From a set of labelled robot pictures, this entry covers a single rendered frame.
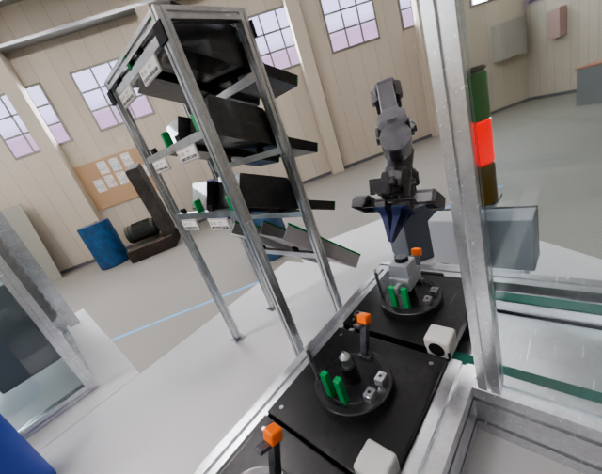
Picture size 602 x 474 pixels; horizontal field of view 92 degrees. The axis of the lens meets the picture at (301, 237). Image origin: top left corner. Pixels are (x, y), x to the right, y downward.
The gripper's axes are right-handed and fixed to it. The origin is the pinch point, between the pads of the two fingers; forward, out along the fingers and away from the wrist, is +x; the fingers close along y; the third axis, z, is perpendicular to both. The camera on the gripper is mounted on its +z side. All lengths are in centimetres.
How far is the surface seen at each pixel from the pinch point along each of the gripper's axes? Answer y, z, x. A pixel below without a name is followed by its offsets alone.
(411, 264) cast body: 2.3, -5.9, 7.4
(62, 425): -79, 35, 66
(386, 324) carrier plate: -2.0, -5.4, 21.2
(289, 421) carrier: -6.9, 16.4, 38.0
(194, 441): -33, 18, 53
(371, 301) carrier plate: -9.4, -10.7, 17.2
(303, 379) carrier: -10.4, 10.1, 33.2
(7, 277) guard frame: -86, 54, 25
